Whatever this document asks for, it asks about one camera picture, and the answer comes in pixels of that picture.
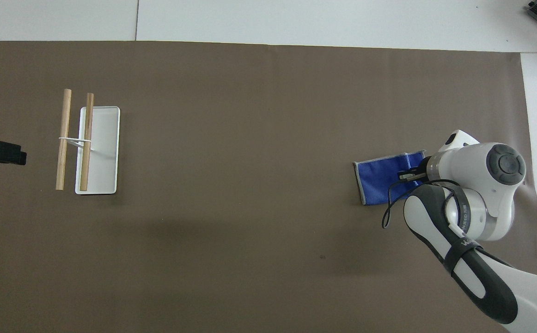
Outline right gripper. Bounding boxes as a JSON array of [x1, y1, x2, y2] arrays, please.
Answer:
[[398, 156, 433, 185]]

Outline blue towel grey hem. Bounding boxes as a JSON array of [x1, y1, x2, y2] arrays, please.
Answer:
[[353, 151, 426, 206]]

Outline white towel rack wooden bars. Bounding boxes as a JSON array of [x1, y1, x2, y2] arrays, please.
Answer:
[[55, 89, 121, 195]]

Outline black cable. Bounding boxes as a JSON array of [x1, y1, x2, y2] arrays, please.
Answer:
[[382, 179, 461, 229]]

